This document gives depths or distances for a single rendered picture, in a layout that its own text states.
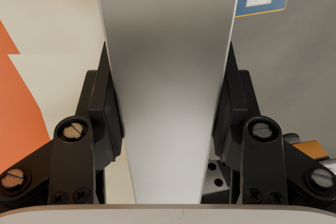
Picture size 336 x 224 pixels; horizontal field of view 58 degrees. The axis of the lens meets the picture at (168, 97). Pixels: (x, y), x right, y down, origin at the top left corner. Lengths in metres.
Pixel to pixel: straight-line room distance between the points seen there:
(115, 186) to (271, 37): 1.85
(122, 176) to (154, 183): 0.07
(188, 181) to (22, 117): 0.10
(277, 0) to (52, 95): 0.41
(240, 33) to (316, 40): 0.61
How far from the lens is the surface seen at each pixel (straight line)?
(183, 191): 0.17
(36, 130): 0.20
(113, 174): 0.23
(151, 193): 0.17
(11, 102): 0.18
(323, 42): 2.34
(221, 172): 0.58
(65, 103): 0.17
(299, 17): 2.05
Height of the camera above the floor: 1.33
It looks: 41 degrees down
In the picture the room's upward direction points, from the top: 160 degrees clockwise
